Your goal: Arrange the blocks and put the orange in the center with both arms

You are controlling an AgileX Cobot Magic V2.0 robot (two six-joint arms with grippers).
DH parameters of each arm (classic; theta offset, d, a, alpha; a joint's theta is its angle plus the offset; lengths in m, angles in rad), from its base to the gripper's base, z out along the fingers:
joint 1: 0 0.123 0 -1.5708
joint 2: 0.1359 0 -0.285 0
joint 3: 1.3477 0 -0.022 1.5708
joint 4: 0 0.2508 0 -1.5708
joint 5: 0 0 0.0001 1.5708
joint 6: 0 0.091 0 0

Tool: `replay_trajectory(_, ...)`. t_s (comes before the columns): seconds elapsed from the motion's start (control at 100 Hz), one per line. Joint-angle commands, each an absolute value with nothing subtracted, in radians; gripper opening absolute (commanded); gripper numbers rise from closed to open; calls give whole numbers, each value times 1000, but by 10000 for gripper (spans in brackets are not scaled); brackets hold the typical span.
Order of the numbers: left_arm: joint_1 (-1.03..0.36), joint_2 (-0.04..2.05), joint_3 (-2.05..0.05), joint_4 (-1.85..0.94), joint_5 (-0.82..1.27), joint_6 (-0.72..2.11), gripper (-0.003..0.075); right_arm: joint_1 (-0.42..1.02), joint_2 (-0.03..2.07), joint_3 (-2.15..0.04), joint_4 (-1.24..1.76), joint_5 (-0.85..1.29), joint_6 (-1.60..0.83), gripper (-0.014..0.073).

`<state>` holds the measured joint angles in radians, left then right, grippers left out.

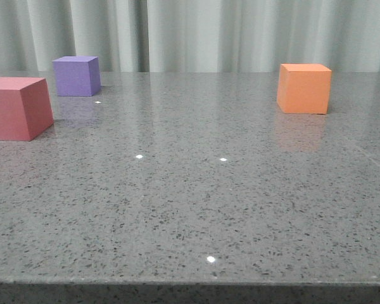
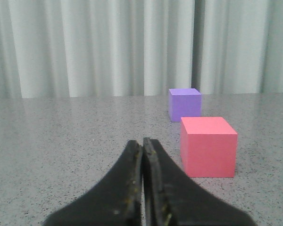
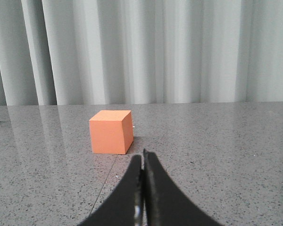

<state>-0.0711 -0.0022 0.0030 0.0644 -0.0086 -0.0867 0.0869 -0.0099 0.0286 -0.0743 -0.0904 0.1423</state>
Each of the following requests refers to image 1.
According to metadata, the orange foam block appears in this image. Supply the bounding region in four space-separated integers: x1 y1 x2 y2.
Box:
277 63 332 115

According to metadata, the pink foam block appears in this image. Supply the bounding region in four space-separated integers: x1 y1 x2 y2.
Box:
0 77 54 141

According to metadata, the pale green curtain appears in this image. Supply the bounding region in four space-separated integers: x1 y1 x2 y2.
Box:
0 1 380 72

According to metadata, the purple foam block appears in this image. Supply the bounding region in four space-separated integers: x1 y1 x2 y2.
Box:
53 56 101 97

